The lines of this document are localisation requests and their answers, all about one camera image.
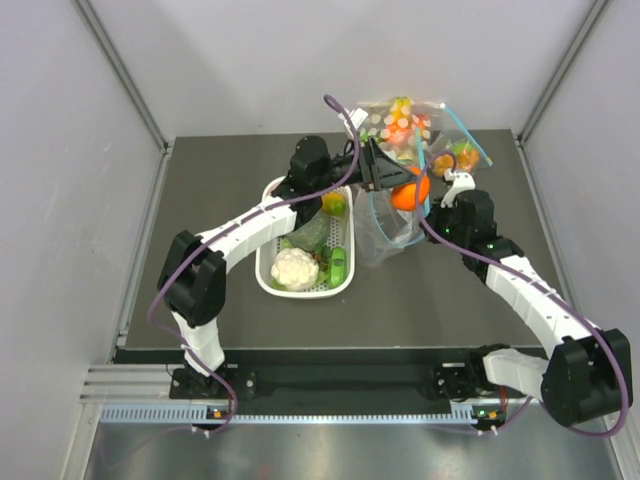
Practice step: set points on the green fake cucumber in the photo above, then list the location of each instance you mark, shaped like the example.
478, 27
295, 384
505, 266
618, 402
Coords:
337, 268

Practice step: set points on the white fake cauliflower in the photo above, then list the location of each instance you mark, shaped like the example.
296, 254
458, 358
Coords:
294, 269

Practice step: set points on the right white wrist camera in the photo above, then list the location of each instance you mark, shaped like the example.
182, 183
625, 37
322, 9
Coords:
458, 181

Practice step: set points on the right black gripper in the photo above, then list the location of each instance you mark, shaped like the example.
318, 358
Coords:
437, 211

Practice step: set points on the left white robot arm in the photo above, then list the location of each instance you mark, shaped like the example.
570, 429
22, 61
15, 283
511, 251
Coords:
193, 279

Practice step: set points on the small zip bag with oranges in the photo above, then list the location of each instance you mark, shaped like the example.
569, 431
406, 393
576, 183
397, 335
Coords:
457, 147

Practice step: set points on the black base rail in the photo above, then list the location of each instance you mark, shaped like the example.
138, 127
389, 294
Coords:
432, 374

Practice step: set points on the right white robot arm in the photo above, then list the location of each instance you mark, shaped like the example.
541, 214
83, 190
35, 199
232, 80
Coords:
586, 372

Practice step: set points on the polka dot fruit bag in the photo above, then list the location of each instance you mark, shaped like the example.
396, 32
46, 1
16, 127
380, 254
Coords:
401, 120

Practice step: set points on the clear zip bag with vegetables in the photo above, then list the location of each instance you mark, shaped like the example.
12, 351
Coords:
381, 231

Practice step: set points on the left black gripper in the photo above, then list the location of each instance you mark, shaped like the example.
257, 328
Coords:
377, 170

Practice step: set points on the orange fake tangerine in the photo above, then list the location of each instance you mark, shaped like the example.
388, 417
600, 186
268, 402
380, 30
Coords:
408, 197

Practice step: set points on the white perforated plastic basket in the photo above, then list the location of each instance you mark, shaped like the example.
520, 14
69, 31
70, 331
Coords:
341, 234

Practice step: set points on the yellow orange fake mango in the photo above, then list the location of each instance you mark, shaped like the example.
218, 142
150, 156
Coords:
334, 204

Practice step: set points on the grey cable duct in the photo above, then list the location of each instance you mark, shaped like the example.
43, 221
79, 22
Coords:
200, 414

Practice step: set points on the green fake melon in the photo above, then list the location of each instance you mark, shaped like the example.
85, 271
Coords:
312, 234

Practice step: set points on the zip bag with dragon fruit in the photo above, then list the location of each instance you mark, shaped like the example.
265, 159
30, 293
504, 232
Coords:
417, 155

